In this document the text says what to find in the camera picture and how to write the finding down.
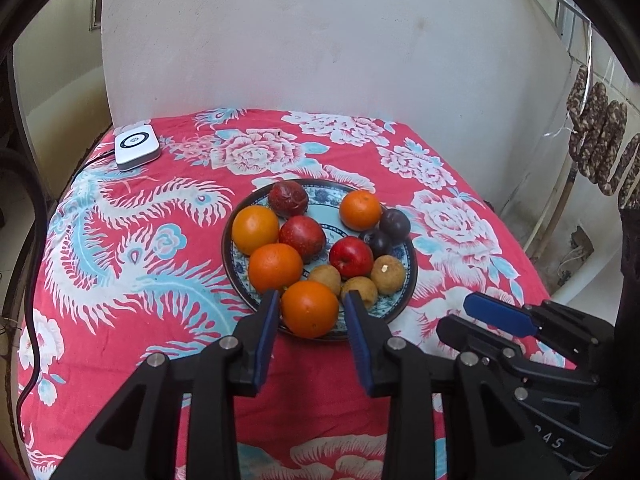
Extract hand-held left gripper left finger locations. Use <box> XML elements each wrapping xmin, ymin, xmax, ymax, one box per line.
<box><xmin>50</xmin><ymin>289</ymin><xmax>281</xmax><ymax>480</ymax></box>

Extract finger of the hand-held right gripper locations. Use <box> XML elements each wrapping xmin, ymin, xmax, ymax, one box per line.
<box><xmin>463</xmin><ymin>292</ymin><xmax>618</xmax><ymax>361</ymax></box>
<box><xmin>436</xmin><ymin>312</ymin><xmax>598</xmax><ymax>387</ymax></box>

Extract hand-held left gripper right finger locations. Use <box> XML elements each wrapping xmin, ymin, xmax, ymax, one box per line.
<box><xmin>342</xmin><ymin>290</ymin><xmax>571</xmax><ymax>480</ymax></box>

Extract orange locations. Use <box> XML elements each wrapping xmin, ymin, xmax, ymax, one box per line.
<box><xmin>231</xmin><ymin>206</ymin><xmax>281</xmax><ymax>256</ymax></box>
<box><xmin>281</xmin><ymin>281</ymin><xmax>340</xmax><ymax>338</ymax></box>
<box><xmin>248</xmin><ymin>243</ymin><xmax>304</xmax><ymax>293</ymax></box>

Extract brown round pear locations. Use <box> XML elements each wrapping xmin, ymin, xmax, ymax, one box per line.
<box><xmin>370</xmin><ymin>255</ymin><xmax>407</xmax><ymax>295</ymax></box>
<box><xmin>341</xmin><ymin>276</ymin><xmax>378</xmax><ymax>309</ymax></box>
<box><xmin>307</xmin><ymin>265</ymin><xmax>342</xmax><ymax>297</ymax></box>

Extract red apple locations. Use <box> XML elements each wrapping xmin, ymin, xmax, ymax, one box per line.
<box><xmin>329</xmin><ymin>236</ymin><xmax>375</xmax><ymax>281</ymax></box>

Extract dark purple plum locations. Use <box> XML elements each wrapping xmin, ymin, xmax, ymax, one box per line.
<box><xmin>359</xmin><ymin>230</ymin><xmax>394</xmax><ymax>260</ymax></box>
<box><xmin>378</xmin><ymin>208</ymin><xmax>412</xmax><ymax>241</ymax></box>

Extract smooth dark red fruit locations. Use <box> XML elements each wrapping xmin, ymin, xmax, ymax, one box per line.
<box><xmin>279</xmin><ymin>215</ymin><xmax>327</xmax><ymax>262</ymax></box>

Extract blue patterned ceramic plate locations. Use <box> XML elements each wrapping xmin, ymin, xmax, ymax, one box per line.
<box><xmin>221</xmin><ymin>178</ymin><xmax>418</xmax><ymax>342</ymax></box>

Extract white pipe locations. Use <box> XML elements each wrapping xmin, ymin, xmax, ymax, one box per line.
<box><xmin>522</xmin><ymin>160</ymin><xmax>576</xmax><ymax>261</ymax></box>

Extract red floral tablecloth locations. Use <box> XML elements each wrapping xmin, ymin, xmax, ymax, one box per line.
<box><xmin>17</xmin><ymin>106</ymin><xmax>576</xmax><ymax>480</ymax></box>

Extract small orange mandarin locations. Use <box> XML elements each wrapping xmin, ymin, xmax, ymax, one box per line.
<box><xmin>339</xmin><ymin>190</ymin><xmax>382</xmax><ymax>229</ymax></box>

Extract wrinkled dark red passion fruit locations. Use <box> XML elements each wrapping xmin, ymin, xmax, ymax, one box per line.
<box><xmin>268</xmin><ymin>180</ymin><xmax>309</xmax><ymax>218</ymax></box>

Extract hanging dried sausages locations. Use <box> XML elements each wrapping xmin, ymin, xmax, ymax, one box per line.
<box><xmin>566</xmin><ymin>66</ymin><xmax>640</xmax><ymax>210</ymax></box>

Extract white square device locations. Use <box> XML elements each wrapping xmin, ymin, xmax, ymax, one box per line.
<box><xmin>114</xmin><ymin>126</ymin><xmax>162</xmax><ymax>172</ymax></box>

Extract curved metal rod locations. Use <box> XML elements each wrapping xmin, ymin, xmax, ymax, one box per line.
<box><xmin>500</xmin><ymin>0</ymin><xmax>596</xmax><ymax>111</ymax></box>

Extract thick black cable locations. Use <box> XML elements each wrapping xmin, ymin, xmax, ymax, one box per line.
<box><xmin>0</xmin><ymin>149</ymin><xmax>51</xmax><ymax>441</ymax></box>

